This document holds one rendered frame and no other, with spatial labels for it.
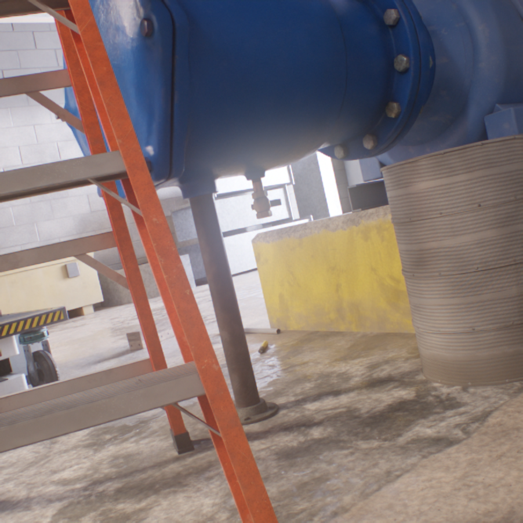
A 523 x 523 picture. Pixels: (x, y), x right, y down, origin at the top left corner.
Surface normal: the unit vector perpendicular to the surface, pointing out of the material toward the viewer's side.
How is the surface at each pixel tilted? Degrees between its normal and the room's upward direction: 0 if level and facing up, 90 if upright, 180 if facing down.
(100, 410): 90
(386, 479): 0
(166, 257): 73
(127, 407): 90
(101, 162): 90
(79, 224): 90
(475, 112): 105
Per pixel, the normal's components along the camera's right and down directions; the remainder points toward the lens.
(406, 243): -0.93, 0.22
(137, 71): -0.59, 0.26
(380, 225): -0.80, 0.21
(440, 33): -0.11, -0.09
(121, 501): -0.22, -0.97
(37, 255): 0.33, 0.18
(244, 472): 0.22, -0.29
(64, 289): 0.56, -0.07
